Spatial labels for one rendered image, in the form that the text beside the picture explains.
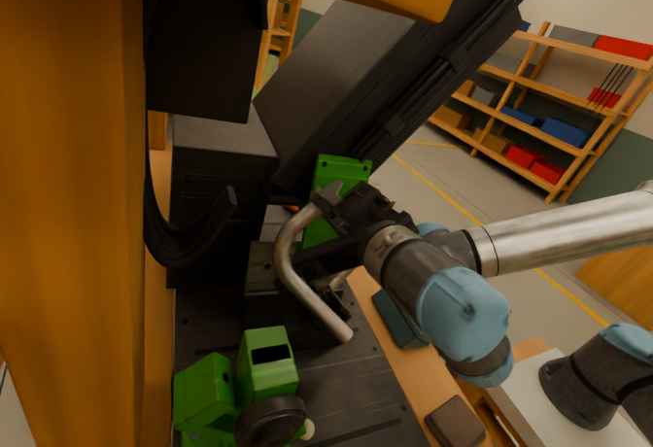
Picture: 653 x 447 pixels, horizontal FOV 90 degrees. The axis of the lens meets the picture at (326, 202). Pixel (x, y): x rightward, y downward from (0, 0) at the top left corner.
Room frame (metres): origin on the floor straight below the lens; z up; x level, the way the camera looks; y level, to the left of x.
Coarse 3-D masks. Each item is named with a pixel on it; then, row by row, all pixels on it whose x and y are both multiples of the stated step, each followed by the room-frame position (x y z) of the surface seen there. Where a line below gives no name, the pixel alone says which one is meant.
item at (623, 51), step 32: (544, 32) 5.86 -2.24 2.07; (576, 32) 5.51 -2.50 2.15; (512, 64) 6.03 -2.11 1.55; (640, 64) 4.72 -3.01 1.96; (480, 96) 6.22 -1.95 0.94; (576, 96) 5.09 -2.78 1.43; (608, 96) 4.85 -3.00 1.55; (640, 96) 4.95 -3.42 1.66; (448, 128) 6.38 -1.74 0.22; (480, 128) 6.03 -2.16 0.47; (544, 128) 5.23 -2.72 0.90; (576, 128) 4.91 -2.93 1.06; (512, 160) 5.35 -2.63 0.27; (544, 160) 5.40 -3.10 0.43; (576, 160) 4.70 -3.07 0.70
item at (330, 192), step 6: (330, 186) 0.49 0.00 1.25; (336, 186) 0.48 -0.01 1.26; (312, 192) 0.48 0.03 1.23; (318, 192) 0.48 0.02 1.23; (324, 192) 0.47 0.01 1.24; (330, 192) 0.47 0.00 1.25; (336, 192) 0.46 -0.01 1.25; (330, 198) 0.45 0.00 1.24; (336, 198) 0.45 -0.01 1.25; (336, 204) 0.44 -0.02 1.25
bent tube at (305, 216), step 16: (304, 208) 0.48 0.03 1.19; (288, 224) 0.46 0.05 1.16; (304, 224) 0.47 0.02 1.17; (288, 240) 0.45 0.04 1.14; (288, 256) 0.45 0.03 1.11; (288, 272) 0.43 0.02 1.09; (288, 288) 0.42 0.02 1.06; (304, 288) 0.43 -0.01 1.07; (304, 304) 0.42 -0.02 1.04; (320, 304) 0.42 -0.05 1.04; (320, 320) 0.41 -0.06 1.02; (336, 320) 0.42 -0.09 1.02; (336, 336) 0.41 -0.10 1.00
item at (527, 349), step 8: (520, 344) 0.71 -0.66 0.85; (528, 344) 0.72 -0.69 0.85; (536, 344) 0.73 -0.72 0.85; (544, 344) 0.74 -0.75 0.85; (520, 352) 0.68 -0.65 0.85; (528, 352) 0.69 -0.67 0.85; (536, 352) 0.70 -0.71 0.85; (520, 360) 0.65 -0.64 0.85; (480, 392) 0.54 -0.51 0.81; (488, 400) 0.52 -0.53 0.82; (496, 408) 0.50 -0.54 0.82; (504, 416) 0.49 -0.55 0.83; (504, 424) 0.48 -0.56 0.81; (512, 432) 0.46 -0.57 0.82; (520, 440) 0.45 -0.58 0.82
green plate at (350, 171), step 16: (320, 160) 0.54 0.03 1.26; (336, 160) 0.56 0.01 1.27; (352, 160) 0.57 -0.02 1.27; (368, 160) 0.59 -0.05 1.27; (320, 176) 0.53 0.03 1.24; (336, 176) 0.55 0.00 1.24; (352, 176) 0.57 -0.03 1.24; (368, 176) 0.59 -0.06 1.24; (320, 224) 0.52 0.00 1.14; (304, 240) 0.50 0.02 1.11; (320, 240) 0.52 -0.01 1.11
